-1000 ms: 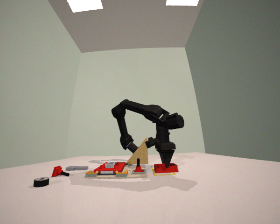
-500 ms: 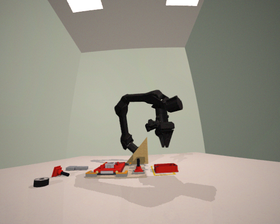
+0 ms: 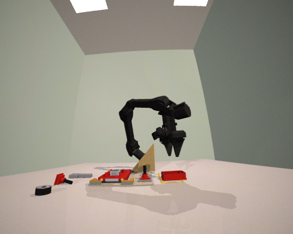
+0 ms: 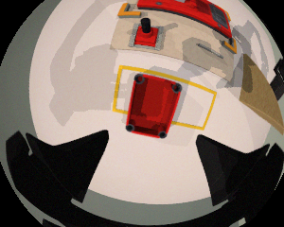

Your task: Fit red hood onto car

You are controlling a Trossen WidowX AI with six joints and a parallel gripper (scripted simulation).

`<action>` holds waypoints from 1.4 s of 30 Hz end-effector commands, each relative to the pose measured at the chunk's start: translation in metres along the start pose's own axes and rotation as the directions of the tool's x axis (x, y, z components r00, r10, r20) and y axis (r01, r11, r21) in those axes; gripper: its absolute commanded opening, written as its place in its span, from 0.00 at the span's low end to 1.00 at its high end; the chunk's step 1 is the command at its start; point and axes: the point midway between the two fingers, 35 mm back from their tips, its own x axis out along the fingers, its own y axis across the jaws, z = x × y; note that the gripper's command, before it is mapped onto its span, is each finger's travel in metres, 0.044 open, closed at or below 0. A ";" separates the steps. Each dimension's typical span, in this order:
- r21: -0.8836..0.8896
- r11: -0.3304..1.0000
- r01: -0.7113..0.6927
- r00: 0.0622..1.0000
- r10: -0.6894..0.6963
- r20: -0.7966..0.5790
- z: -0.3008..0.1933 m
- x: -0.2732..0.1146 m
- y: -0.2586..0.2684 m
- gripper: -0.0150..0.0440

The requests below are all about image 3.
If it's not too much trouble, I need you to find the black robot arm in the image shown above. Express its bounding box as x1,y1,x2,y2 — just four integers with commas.
119,96,191,160

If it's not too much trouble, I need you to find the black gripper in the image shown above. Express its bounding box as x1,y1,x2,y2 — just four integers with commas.
159,120,186,157

